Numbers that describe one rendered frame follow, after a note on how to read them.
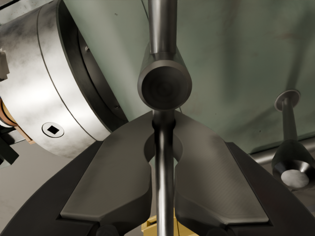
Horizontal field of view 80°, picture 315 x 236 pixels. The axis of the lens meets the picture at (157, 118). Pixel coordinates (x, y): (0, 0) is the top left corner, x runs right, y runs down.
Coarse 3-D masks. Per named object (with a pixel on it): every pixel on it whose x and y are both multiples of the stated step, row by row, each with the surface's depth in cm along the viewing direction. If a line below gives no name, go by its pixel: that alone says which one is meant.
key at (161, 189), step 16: (160, 0) 7; (176, 0) 7; (160, 16) 7; (176, 16) 8; (160, 32) 8; (176, 32) 8; (160, 48) 8; (160, 112) 10; (160, 128) 10; (160, 144) 11; (160, 160) 11; (160, 176) 12; (160, 192) 12; (160, 208) 12; (160, 224) 13
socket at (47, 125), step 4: (44, 124) 30; (48, 124) 30; (52, 124) 30; (56, 124) 30; (44, 128) 31; (48, 128) 31; (52, 128) 32; (56, 128) 33; (60, 128) 31; (48, 132) 31; (52, 132) 31; (56, 132) 32; (60, 132) 31; (52, 136) 32; (56, 136) 32
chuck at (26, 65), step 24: (24, 24) 29; (0, 48) 29; (24, 48) 28; (24, 72) 28; (48, 72) 27; (0, 96) 29; (24, 96) 28; (48, 96) 28; (24, 120) 30; (48, 120) 30; (72, 120) 30; (48, 144) 33; (72, 144) 34
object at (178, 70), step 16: (176, 48) 10; (144, 64) 8; (160, 64) 7; (176, 64) 7; (144, 80) 7; (160, 80) 7; (176, 80) 7; (144, 96) 8; (160, 96) 8; (176, 96) 8
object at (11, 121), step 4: (0, 100) 43; (0, 104) 42; (4, 104) 42; (0, 108) 42; (4, 108) 42; (0, 112) 42; (4, 112) 42; (8, 112) 42; (0, 116) 42; (4, 116) 42; (8, 116) 42; (0, 120) 43; (4, 120) 43; (8, 120) 43; (12, 120) 43; (8, 124) 44; (12, 124) 44; (16, 124) 45
